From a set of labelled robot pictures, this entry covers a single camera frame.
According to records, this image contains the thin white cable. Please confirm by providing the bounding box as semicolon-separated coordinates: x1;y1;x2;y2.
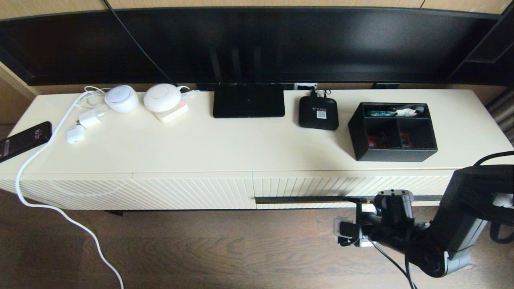
83;85;112;109

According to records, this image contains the white earbud case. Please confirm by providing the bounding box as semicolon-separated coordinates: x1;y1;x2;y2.
65;124;86;145

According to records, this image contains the white and black packet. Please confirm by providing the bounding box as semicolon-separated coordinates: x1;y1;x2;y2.
395;105;425;117

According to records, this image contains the black router with antennas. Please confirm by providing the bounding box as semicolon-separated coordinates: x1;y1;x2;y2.
208;45;286;119

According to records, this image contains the thick white cable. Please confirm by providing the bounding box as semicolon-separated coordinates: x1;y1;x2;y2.
15;90;124;289

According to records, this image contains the white dome device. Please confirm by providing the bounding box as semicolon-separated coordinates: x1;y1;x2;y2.
143;83;183;113

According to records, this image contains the white slatted cabinet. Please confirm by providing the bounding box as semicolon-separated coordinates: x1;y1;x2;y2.
0;88;514;211

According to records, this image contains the black compartment organizer box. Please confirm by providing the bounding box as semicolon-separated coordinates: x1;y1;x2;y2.
347;102;439;163

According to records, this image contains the black set-top box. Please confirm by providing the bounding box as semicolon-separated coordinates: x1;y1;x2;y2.
298;95;340;131

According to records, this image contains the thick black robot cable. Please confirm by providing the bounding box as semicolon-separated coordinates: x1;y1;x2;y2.
473;150;514;167

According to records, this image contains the white round smart speaker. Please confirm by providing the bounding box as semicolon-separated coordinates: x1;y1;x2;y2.
104;85;140;114

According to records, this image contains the black cabinet handle bar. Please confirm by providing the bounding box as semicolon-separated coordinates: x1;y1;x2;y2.
255;195;443;205

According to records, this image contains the thin black hanging cable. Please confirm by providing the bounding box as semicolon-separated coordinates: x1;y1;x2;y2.
102;0;179;86

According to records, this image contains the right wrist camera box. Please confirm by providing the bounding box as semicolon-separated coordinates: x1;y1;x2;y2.
333;217;356;246

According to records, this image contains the white charger adapter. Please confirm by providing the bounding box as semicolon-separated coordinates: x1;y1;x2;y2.
78;110;102;129

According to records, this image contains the black flat TV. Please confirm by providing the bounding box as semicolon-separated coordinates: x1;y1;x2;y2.
0;6;514;87

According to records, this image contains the black smartphone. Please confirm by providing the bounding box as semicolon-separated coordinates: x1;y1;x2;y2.
0;121;53;164

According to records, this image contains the white box with pink edge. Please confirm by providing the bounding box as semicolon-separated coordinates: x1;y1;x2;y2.
154;100;190;124

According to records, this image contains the cream ribbed drawer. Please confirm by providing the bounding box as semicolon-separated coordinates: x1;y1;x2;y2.
253;171;455;210

